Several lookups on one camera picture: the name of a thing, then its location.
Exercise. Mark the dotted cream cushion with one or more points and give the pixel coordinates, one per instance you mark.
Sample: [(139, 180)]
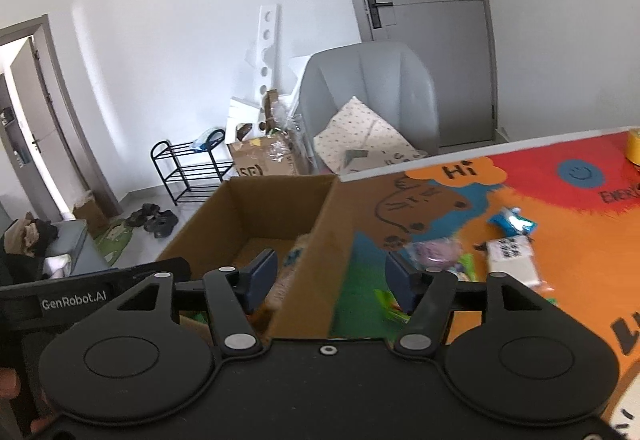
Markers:
[(357, 135)]

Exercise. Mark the yellow tape roll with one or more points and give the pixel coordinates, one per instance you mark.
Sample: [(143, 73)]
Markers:
[(635, 148)]

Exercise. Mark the white foam board with holes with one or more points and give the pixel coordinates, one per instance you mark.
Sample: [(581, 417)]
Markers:
[(267, 50)]

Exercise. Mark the white foam sheets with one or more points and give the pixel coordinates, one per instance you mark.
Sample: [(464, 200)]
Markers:
[(297, 68)]

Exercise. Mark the pink snack packet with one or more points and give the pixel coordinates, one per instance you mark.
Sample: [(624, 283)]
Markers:
[(432, 254)]

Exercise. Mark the dark clothes pile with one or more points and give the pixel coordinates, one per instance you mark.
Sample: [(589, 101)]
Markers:
[(30, 237)]

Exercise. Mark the blue packet on rack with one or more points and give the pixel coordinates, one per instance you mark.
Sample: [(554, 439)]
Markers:
[(204, 140)]

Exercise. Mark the black shoes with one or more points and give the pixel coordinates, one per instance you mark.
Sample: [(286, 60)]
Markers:
[(152, 220)]

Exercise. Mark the green floor mat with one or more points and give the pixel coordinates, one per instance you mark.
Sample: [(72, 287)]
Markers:
[(115, 242)]

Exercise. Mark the person's left hand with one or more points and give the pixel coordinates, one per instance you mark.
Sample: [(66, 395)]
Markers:
[(9, 382)]

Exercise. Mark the brown cardboard box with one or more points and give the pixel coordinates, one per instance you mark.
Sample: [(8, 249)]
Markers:
[(320, 290)]

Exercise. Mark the grey chair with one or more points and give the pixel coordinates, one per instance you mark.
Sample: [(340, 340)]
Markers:
[(380, 80)]

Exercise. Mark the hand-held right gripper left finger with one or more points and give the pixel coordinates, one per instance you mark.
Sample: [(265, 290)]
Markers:
[(262, 272)]

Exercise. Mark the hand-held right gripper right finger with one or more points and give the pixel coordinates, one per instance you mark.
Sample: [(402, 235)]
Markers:
[(400, 280)]

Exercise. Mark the colourful cat printed table mat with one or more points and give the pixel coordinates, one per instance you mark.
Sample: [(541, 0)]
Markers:
[(575, 245)]

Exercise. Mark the blue snack packet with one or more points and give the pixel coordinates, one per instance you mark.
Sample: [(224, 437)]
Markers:
[(510, 221)]

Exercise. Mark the bright green snack packet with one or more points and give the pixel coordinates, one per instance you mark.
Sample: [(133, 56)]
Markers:
[(395, 307)]

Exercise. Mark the clear plastic wrap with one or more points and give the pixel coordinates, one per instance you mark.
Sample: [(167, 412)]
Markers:
[(287, 130)]

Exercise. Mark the narrow grey door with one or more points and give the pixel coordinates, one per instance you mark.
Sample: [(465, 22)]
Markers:
[(37, 130)]

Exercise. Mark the white foam block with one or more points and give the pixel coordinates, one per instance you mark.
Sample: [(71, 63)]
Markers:
[(242, 115)]

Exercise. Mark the white black-label snack packet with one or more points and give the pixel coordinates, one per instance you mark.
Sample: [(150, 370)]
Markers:
[(515, 262)]

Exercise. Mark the black metal shoe rack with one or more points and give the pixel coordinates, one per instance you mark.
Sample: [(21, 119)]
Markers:
[(190, 175)]

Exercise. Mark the grey sofa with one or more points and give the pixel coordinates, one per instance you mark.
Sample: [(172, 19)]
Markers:
[(75, 245)]

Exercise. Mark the logo cardboard box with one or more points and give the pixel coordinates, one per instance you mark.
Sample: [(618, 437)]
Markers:
[(255, 160)]

